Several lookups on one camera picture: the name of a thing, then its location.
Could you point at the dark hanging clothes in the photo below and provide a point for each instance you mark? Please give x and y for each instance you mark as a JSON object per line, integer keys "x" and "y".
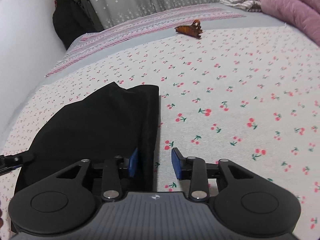
{"x": 74, "y": 18}

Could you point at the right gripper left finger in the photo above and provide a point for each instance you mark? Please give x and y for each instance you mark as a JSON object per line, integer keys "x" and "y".
{"x": 118, "y": 173}

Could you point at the mauve folded quilt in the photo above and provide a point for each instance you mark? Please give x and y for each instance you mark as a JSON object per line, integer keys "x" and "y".
{"x": 302, "y": 14}

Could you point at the brown hair claw clip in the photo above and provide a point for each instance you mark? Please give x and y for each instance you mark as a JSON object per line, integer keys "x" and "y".
{"x": 193, "y": 30}

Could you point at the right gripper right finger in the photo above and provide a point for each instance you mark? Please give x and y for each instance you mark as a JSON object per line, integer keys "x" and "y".
{"x": 192, "y": 169}

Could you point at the cherry print bed sheet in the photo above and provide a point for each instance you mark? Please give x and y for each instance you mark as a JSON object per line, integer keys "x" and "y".
{"x": 249, "y": 95}

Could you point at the black pants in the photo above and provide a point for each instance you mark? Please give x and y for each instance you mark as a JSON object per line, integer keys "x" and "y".
{"x": 60, "y": 189}

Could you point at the striped folded garment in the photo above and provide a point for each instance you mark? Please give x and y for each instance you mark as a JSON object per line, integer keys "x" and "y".
{"x": 245, "y": 5}

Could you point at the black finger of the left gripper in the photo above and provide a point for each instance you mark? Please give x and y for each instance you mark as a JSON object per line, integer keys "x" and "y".
{"x": 12, "y": 162}

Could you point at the pink striped blanket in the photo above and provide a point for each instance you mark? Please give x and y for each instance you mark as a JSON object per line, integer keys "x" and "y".
{"x": 91, "y": 43}

